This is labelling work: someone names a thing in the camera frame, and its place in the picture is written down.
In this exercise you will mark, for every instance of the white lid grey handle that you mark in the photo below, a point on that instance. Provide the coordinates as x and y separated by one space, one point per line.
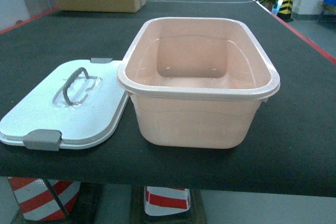
77 106

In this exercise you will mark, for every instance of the pink plastic storage box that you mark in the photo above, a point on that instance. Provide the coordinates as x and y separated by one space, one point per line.
196 81

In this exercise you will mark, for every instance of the red white striped cone right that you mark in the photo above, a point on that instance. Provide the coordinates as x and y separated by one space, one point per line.
162 201

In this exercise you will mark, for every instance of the black conveyor belt mat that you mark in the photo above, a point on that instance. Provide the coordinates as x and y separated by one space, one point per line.
289 147

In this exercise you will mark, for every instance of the yellow black striped bollard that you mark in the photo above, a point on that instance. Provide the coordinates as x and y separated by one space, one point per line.
285 11

